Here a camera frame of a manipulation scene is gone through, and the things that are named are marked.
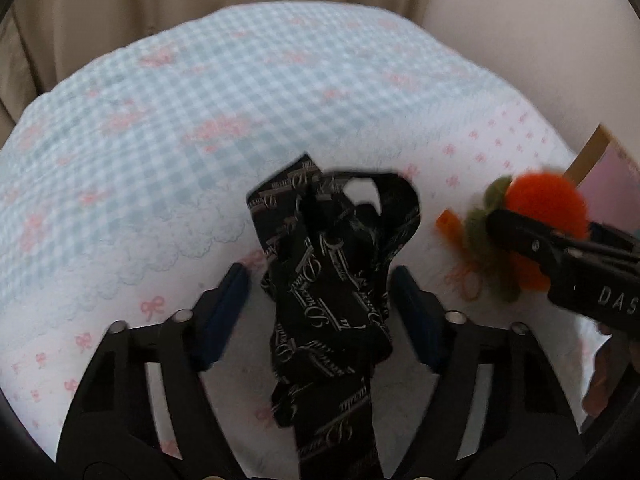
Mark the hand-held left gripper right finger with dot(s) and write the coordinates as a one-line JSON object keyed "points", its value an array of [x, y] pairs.
{"points": [[415, 320]]}

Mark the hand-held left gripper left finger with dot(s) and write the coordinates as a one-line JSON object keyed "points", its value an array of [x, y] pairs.
{"points": [[225, 310]]}

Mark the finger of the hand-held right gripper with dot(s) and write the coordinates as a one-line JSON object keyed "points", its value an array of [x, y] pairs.
{"points": [[525, 240], [615, 239]]}

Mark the orange plush pompom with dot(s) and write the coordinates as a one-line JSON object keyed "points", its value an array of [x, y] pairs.
{"points": [[545, 200]]}

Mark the pink cardboard box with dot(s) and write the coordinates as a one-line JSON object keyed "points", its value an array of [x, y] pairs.
{"points": [[615, 170]]}

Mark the person's right hand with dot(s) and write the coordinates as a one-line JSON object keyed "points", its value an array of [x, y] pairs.
{"points": [[602, 380]]}

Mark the checkered blue pink blanket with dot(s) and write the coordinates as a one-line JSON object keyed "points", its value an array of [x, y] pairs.
{"points": [[175, 135]]}

